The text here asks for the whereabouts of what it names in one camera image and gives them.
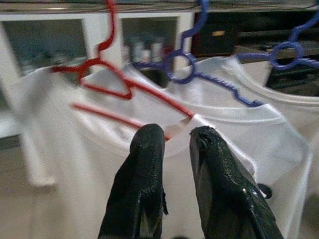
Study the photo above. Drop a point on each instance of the white t-shirt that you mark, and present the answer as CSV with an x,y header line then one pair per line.
x,y
249,139
306,117
74,149

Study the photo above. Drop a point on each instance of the black shelf unit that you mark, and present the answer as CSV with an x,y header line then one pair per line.
x,y
219,42

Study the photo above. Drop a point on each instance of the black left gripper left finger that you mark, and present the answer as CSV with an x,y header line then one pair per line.
x,y
144,174

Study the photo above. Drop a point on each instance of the chrome and black clothes rack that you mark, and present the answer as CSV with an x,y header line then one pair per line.
x,y
49,7

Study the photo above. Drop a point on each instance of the white glass-door cabinet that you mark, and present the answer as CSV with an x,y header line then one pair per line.
x,y
88,30

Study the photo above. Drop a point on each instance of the red plastic hanger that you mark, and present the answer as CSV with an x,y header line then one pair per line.
x,y
125,95

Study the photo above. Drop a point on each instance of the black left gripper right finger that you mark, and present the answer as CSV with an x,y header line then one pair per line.
x,y
219,186

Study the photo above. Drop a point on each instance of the blue plastic hanger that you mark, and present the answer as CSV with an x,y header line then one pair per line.
x,y
276,57
168,66

